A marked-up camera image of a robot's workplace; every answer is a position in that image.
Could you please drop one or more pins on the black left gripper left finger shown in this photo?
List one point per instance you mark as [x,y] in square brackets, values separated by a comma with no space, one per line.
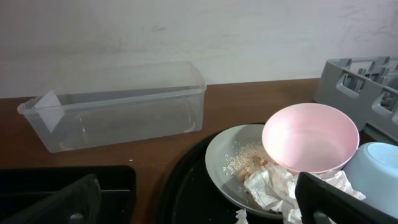
[78,202]

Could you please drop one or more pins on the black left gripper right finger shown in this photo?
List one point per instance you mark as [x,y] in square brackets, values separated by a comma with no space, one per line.
[320,202]

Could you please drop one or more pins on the white napkin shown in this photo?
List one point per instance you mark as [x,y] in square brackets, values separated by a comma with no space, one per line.
[273,188]

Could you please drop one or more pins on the light blue cup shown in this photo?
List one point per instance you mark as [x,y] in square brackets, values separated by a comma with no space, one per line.
[373,172]

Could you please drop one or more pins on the small white tissue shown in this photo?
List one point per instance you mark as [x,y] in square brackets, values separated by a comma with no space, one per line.
[241,217]

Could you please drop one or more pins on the rice and food scraps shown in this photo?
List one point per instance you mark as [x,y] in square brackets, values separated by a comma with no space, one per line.
[246,160]

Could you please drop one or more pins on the grey plate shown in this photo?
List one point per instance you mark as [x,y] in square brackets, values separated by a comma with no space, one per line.
[219,154]

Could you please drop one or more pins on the grey dishwasher rack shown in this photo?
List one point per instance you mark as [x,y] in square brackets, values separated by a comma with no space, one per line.
[365,89]

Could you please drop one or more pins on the rectangular black tray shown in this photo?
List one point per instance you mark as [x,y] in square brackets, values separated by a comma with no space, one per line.
[21,188]

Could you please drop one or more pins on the clear plastic bin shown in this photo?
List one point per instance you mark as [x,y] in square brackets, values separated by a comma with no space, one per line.
[102,106]

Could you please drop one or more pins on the round black tray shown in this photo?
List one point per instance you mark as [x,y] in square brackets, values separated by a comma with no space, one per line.
[190,196]

